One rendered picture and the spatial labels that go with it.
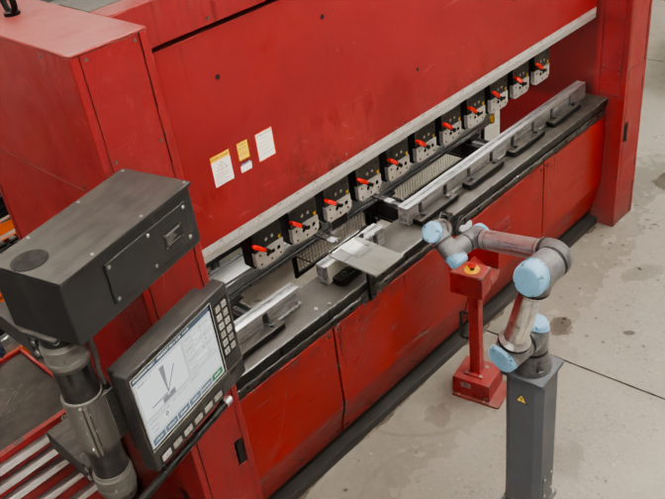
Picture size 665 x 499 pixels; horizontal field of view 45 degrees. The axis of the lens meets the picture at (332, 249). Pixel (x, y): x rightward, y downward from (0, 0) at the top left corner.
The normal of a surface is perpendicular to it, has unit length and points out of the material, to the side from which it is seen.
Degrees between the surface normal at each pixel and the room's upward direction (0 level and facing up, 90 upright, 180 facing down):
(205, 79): 90
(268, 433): 90
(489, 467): 0
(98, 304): 90
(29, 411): 0
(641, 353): 0
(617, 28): 90
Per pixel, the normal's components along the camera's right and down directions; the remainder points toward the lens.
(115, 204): -0.11, -0.83
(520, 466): -0.63, 0.49
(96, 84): 0.72, 0.31
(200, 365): 0.87, 0.18
